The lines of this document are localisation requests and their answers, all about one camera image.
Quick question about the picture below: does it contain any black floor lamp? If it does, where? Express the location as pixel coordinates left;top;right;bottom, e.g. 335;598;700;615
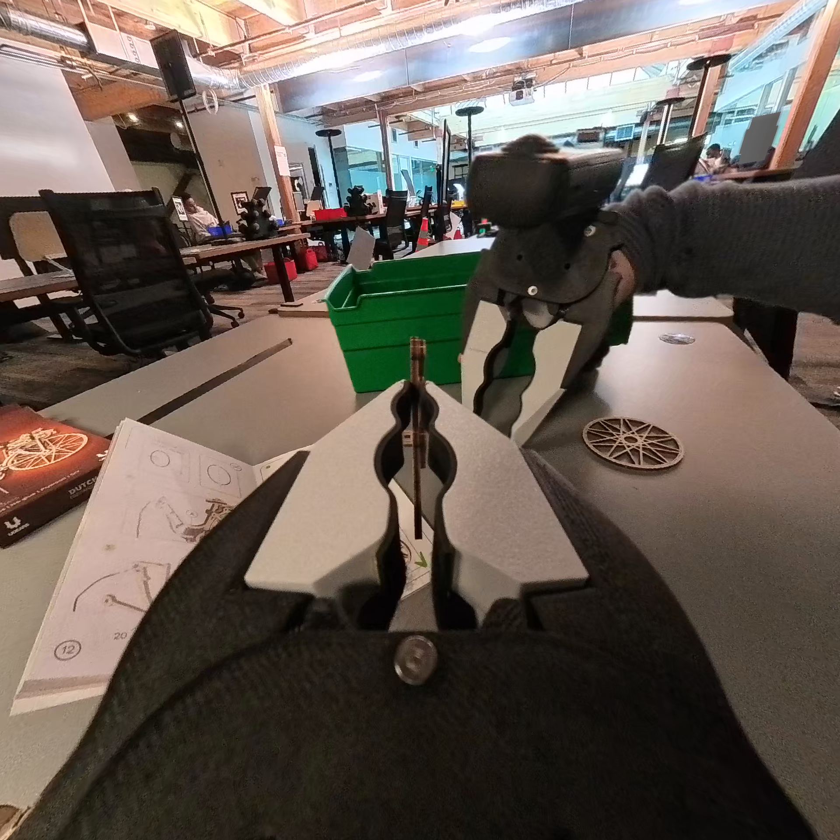
687;54;732;139
315;128;345;207
653;97;685;145
455;105;487;168

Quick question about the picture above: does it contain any black mesh office chair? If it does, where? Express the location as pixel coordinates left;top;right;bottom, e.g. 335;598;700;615
39;187;244;358

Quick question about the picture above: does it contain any long brown desk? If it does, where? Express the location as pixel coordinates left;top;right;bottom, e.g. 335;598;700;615
180;231;311;304

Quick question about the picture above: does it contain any large green plastic bin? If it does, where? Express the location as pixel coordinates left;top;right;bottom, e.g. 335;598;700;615
325;249;634;395

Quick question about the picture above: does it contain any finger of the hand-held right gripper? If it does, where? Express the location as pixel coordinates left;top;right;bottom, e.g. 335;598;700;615
457;289;529;421
508;282;624;448

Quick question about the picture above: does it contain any wooden model bicycle frame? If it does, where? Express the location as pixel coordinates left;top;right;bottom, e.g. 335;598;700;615
408;337;431;540

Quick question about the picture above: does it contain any white instruction booklet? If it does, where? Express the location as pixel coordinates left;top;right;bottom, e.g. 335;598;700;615
10;418;435;716

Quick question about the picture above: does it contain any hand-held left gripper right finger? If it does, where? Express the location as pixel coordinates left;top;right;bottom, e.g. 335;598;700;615
420;381;589;626

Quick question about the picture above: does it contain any person's right forearm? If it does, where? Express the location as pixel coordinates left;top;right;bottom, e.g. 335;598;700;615
613;174;840;303

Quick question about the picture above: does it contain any black speaker on stand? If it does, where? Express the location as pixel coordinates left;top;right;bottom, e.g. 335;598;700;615
150;29;227;211

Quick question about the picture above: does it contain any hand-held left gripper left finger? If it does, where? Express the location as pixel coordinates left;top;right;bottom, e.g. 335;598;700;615
244;381;417;599

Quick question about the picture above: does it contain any person's right hand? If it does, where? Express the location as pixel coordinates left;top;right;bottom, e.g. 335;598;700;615
607;249;639;299

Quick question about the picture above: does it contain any round wooden spoked wheel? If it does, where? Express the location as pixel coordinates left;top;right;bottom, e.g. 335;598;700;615
583;416;685;471

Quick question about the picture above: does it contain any brown model kit box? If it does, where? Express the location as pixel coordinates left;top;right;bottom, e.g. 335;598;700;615
0;405;111;549

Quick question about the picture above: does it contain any brown wooden desk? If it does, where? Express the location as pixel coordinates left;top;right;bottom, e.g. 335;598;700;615
0;270;83;342

